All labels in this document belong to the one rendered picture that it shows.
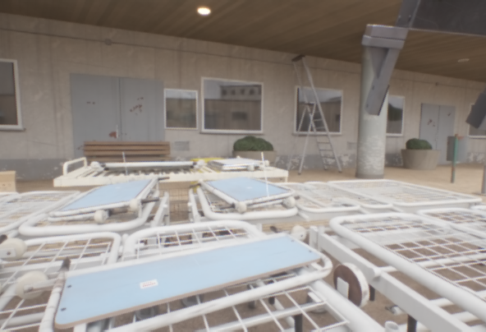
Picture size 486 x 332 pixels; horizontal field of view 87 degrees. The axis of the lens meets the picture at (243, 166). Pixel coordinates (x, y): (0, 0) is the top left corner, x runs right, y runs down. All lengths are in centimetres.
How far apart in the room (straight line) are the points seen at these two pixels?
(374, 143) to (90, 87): 639
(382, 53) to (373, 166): 624
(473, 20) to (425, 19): 5
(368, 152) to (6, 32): 790
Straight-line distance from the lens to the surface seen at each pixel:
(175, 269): 79
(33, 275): 86
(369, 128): 656
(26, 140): 696
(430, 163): 973
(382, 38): 36
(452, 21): 38
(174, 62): 686
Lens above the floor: 89
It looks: 6 degrees down
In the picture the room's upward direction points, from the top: 1 degrees clockwise
